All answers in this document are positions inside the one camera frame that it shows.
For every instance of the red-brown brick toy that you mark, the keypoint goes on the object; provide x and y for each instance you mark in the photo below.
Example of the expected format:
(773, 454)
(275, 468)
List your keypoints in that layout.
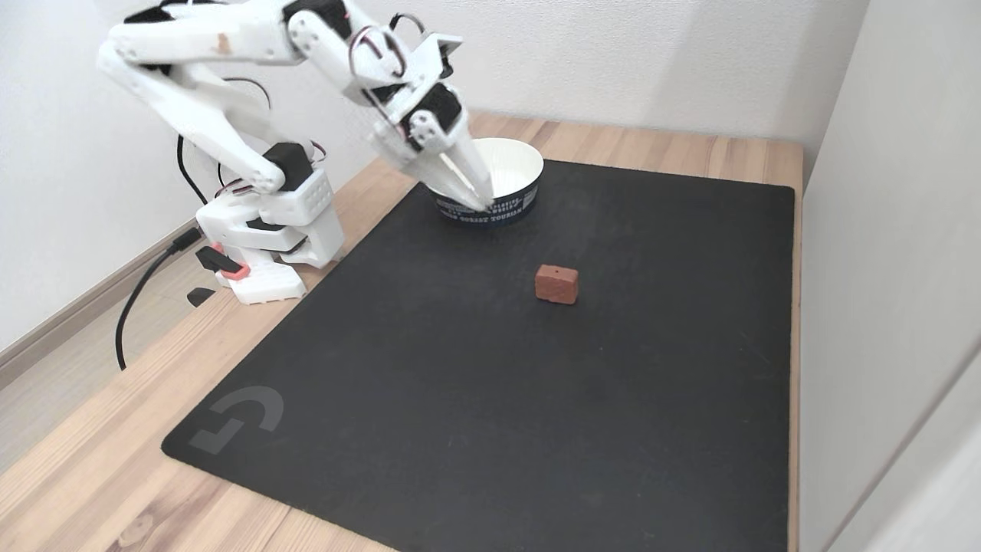
(556, 284)

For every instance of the white paper bowl navy band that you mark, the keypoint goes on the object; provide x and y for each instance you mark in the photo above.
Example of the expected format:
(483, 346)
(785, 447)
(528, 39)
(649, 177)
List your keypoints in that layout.
(513, 165)

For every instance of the black and red clamp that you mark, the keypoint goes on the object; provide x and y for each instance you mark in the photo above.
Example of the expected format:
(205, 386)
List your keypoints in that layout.
(222, 262)

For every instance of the black mouse mat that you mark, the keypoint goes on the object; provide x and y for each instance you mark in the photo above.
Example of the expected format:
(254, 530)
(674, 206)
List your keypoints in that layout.
(536, 399)

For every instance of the small black camera white mount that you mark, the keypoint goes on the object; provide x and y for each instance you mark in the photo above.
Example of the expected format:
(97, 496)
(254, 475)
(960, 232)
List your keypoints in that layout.
(441, 54)

